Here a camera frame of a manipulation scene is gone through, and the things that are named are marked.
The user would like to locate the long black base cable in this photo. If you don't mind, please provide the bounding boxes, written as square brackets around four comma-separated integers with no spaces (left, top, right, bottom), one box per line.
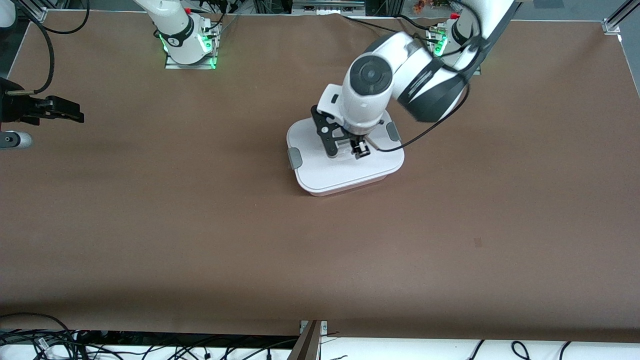
[341,14,436,42]

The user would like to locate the brown wooden beam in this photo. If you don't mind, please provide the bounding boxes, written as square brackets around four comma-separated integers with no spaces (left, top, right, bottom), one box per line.
[287,320,322,360]

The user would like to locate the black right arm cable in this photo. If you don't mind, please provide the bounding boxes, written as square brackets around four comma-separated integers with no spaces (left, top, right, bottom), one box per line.
[10,0,91,96]

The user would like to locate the colourful background toy pile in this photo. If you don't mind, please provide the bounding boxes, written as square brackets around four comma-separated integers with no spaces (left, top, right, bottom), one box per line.
[412,0,468,13]

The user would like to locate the brown table cover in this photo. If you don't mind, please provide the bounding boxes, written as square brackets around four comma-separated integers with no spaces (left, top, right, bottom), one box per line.
[0,11,640,343]

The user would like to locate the black looped floor cable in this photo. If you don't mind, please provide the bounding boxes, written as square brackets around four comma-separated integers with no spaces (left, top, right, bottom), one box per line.
[0,312,76,351]

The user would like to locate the aluminium background rail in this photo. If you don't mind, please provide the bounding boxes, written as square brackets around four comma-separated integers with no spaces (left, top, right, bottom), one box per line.
[292,0,366,16]

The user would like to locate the black cable with white tag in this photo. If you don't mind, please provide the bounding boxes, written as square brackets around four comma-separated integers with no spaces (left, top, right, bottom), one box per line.
[0,330,101,360]

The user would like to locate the white box lid grey latches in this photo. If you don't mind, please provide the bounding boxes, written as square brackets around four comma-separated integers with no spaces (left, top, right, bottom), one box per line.
[286,109,406,197]

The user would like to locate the pink plastic storage box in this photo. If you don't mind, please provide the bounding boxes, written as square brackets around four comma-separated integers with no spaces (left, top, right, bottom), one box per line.
[300,170,401,198]

